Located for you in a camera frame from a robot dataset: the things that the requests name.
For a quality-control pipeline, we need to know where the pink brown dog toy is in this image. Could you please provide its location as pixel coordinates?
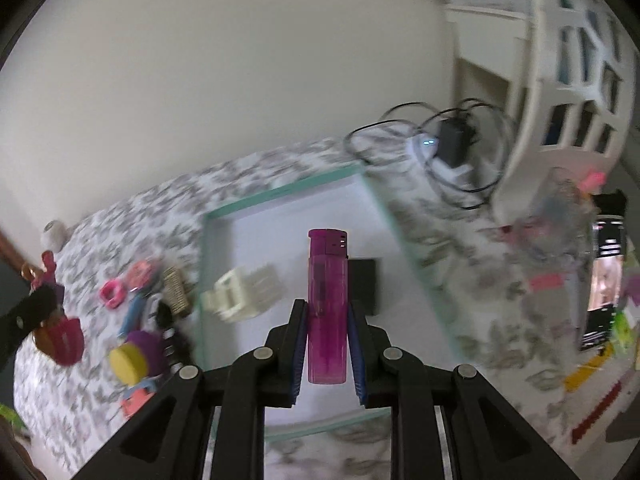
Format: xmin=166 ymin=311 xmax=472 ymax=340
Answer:
xmin=21 ymin=250 xmax=85 ymax=366

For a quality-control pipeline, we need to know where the cream plastic hair clip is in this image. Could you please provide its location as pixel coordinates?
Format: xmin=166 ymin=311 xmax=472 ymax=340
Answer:
xmin=200 ymin=264 xmax=285 ymax=323

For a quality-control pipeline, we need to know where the black square plug adapter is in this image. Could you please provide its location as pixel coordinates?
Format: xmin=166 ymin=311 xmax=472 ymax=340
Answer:
xmin=348 ymin=259 xmax=380 ymax=316

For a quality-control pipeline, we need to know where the pink translucent lighter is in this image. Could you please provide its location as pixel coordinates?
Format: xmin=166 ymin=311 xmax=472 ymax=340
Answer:
xmin=307 ymin=229 xmax=348 ymax=385

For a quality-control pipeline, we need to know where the pink smart band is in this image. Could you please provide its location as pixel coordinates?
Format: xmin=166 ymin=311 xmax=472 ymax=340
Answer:
xmin=99 ymin=278 xmax=128 ymax=310

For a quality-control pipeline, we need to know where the black toy car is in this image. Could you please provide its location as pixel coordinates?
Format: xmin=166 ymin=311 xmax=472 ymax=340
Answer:
xmin=155 ymin=300 xmax=193 ymax=370

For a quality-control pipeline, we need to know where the black gold patterned box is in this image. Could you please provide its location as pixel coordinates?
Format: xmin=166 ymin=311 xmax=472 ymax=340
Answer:
xmin=162 ymin=266 xmax=192 ymax=318

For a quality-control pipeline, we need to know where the yellow purple toy figure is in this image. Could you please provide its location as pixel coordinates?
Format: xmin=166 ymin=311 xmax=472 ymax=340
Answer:
xmin=108 ymin=330 xmax=168 ymax=387

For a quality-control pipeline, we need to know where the white smartwatch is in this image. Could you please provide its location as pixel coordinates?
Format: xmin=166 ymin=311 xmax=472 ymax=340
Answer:
xmin=145 ymin=292 xmax=163 ymax=320

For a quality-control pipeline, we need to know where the orange blue toy phone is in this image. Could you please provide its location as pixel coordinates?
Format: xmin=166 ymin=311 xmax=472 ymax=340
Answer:
xmin=110 ymin=294 xmax=165 ymax=419

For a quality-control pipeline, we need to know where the clear dome with orange toys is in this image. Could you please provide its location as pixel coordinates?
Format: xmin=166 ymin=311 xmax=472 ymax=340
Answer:
xmin=124 ymin=259 xmax=160 ymax=292

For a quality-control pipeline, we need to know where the floral white grey blanket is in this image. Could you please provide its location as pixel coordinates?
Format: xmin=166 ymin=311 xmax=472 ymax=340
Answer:
xmin=12 ymin=136 xmax=640 ymax=480

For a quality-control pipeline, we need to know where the beige yarn ball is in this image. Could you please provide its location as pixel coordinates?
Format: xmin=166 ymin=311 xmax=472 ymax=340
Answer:
xmin=40 ymin=220 xmax=68 ymax=254

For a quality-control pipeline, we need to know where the teal rimmed white tray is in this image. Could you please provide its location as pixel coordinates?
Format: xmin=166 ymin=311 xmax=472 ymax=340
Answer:
xmin=198 ymin=166 xmax=459 ymax=440

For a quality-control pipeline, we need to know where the white power strip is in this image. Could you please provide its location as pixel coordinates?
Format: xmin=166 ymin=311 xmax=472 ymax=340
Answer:
xmin=406 ymin=131 xmax=476 ymax=187

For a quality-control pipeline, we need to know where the clear glass jar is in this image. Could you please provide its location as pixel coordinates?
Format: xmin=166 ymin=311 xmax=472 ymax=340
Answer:
xmin=515 ymin=167 xmax=596 ymax=273

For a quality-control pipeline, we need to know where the black charger adapter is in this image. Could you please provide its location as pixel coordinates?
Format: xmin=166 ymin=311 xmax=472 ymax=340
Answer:
xmin=436 ymin=117 xmax=476 ymax=168

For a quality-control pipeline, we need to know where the smartphone with lit screen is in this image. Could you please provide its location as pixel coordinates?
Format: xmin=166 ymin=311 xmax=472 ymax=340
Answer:
xmin=579 ymin=214 xmax=627 ymax=351

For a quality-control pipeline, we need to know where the white lattice chair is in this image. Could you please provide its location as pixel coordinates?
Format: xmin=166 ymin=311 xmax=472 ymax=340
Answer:
xmin=446 ymin=0 xmax=638 ymax=224

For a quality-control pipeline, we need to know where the black cable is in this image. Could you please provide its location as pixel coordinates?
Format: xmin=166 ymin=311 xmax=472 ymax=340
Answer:
xmin=342 ymin=97 xmax=519 ymax=212

